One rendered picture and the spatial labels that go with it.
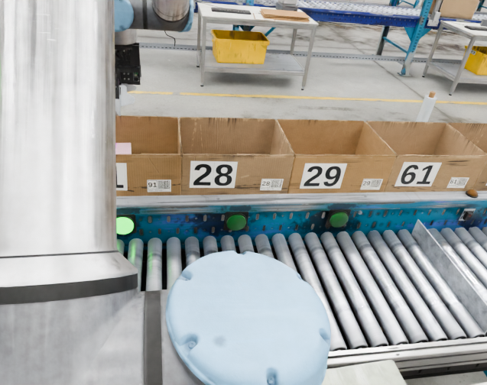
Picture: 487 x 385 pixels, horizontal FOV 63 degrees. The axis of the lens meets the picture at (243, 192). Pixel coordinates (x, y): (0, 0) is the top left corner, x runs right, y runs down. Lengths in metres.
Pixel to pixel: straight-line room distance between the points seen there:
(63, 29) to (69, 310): 0.24
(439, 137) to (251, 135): 0.87
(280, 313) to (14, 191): 0.25
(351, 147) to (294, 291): 1.48
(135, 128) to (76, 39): 1.22
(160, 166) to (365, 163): 0.73
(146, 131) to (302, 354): 1.36
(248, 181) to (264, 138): 0.31
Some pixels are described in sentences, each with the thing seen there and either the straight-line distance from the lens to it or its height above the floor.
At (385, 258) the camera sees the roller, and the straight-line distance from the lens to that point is 1.57.
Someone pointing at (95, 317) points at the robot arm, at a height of 1.44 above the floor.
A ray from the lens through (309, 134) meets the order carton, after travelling 1.73.
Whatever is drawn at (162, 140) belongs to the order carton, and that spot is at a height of 0.95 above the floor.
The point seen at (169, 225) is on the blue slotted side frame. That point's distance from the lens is 1.47.
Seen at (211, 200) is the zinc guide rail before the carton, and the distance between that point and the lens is 1.40.
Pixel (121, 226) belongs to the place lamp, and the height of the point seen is 0.82.
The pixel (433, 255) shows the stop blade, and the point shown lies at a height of 0.76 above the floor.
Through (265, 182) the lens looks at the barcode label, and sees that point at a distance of 1.44.
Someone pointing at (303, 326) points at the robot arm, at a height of 1.44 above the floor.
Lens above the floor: 1.72
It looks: 35 degrees down
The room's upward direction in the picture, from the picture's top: 7 degrees clockwise
